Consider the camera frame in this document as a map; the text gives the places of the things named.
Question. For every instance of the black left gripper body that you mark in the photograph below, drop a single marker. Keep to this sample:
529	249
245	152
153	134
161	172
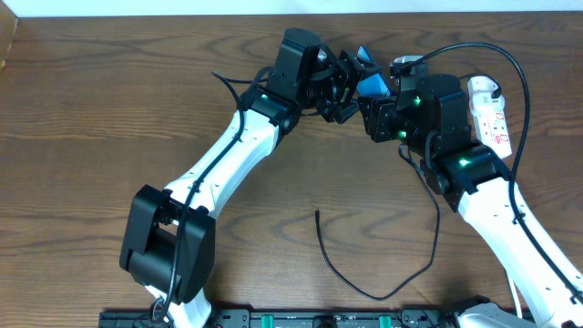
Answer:
345	85

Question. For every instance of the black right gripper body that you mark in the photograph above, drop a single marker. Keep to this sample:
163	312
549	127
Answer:
378	115

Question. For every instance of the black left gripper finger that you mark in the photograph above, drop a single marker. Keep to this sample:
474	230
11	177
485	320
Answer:
368	68
345	112

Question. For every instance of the blue screen smartphone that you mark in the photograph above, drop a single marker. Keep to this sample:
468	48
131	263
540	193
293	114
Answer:
376	85

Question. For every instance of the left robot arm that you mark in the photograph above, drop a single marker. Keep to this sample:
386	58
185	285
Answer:
169	242

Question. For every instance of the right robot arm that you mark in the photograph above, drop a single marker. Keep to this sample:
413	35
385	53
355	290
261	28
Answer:
462	139

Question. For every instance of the white charger adapter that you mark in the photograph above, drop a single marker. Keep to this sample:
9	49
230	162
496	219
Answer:
484	96

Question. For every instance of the white power strip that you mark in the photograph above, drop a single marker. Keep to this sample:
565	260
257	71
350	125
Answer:
490	124

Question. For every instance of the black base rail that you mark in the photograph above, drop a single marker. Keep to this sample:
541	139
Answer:
474	312

